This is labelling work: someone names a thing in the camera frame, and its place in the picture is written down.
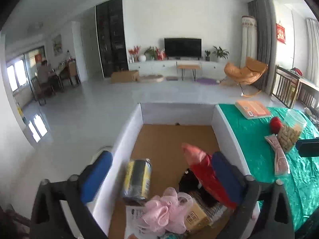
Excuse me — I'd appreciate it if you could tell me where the purple floor mat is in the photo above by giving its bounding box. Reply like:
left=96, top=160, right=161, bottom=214
left=195, top=77, right=217, bottom=85

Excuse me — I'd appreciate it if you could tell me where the leafy plant beside red box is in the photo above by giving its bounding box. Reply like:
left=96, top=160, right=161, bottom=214
left=144, top=46, right=159, bottom=61

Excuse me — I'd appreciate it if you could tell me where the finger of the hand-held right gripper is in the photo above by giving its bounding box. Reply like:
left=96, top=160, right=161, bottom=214
left=295, top=138, right=319, bottom=158

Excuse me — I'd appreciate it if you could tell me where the black roll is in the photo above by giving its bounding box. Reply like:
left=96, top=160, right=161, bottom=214
left=122, top=158, right=153, bottom=206

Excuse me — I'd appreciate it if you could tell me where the framed wall painting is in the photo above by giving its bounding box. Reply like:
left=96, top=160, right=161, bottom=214
left=52, top=34, right=62, bottom=56

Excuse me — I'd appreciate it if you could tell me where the clear plastic snack jar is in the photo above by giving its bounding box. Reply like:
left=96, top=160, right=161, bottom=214
left=270, top=108, right=307, bottom=154

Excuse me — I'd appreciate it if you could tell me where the orange lounge chair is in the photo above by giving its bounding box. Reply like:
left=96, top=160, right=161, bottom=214
left=219, top=56, right=269, bottom=98

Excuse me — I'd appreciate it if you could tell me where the wooden dining table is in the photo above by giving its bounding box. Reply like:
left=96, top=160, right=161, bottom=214
left=49, top=60, right=77, bottom=88

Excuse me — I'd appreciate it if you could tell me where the small wooden stool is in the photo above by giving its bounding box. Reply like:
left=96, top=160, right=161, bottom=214
left=177, top=65, right=201, bottom=81

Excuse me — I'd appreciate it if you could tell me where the dark dining chair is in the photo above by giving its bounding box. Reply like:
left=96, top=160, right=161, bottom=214
left=30, top=77, right=54, bottom=106
left=60, top=60, right=81, bottom=85

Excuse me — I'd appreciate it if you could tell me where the dark wooden slatted chair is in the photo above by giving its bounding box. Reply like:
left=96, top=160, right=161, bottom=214
left=270, top=65, right=301, bottom=109

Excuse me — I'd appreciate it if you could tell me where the white cardboard box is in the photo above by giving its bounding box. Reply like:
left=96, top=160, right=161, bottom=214
left=92, top=102, right=261, bottom=239

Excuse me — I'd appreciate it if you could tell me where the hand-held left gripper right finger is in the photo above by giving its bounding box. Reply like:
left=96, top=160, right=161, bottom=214
left=212, top=152, right=296, bottom=239

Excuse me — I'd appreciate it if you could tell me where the brown cardboard box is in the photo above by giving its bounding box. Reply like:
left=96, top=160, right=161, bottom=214
left=110, top=70, right=139, bottom=83

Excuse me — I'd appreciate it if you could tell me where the white television cabinet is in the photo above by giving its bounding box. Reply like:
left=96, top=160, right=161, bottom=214
left=128, top=59, right=230, bottom=77

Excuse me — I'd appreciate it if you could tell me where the covered standing air conditioner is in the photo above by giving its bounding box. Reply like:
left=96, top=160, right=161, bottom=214
left=240, top=15, right=259, bottom=68

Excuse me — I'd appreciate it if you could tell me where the grey curtain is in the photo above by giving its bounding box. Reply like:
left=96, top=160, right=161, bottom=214
left=247, top=0, right=278, bottom=95

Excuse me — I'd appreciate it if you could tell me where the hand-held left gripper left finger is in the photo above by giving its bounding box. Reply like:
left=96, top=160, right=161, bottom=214
left=30, top=151, right=113, bottom=239

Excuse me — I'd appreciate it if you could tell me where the large green potted plant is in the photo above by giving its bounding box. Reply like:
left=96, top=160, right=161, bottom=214
left=212, top=46, right=230, bottom=63

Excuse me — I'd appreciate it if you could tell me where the yellow cardboard box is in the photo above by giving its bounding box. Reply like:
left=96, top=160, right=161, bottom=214
left=177, top=192, right=213, bottom=232

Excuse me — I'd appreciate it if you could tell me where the red flower bouquet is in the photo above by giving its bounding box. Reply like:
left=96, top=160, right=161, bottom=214
left=128, top=45, right=142, bottom=63

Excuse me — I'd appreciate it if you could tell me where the red wall hanging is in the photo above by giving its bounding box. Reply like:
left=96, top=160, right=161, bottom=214
left=276, top=23, right=287, bottom=44

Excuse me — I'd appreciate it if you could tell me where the pink mesh bath sponge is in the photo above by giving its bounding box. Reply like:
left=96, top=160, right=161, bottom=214
left=143, top=187, right=190, bottom=235

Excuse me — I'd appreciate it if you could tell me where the tall black cabinet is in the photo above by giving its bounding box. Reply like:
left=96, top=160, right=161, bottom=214
left=95, top=0, right=129, bottom=78

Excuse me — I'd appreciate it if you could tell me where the white printed sheet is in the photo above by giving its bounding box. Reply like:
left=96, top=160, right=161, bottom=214
left=125, top=205, right=150, bottom=235

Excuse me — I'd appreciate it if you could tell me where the black knitted cloth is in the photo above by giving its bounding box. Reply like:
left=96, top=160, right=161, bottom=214
left=178, top=169, right=208, bottom=206

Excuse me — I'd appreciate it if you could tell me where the round beige floor mat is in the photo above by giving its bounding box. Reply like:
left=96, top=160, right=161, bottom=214
left=137, top=74, right=165, bottom=83

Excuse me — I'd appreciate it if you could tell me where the red plastic bag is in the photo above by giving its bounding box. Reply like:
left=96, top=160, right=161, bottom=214
left=181, top=143, right=238, bottom=210

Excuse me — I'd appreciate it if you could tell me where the white curtain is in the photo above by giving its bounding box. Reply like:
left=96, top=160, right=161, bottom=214
left=305, top=17, right=319, bottom=88

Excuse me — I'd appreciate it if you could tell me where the pink patterned plastic packet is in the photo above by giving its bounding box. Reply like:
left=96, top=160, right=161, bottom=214
left=264, top=133, right=291, bottom=176

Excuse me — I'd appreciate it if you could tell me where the orange book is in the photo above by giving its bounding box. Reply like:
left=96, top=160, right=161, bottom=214
left=235, top=100, right=273, bottom=120

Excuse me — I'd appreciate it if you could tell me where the black television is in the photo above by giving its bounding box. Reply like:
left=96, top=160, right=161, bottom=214
left=164, top=37, right=202, bottom=58

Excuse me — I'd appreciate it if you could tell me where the green tablecloth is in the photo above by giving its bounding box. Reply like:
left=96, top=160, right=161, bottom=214
left=218, top=103, right=319, bottom=232

